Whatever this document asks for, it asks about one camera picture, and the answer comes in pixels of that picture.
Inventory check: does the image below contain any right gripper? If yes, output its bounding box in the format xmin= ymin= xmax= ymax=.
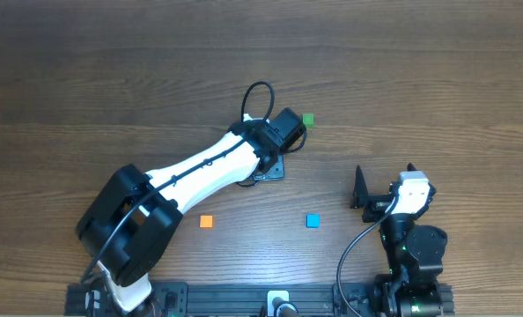
xmin=350 ymin=162 xmax=418 ymax=224

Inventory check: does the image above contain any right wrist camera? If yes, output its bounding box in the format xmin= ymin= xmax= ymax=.
xmin=388 ymin=170 xmax=432 ymax=217

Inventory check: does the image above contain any mounting rail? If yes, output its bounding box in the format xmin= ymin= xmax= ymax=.
xmin=65 ymin=281 xmax=456 ymax=317

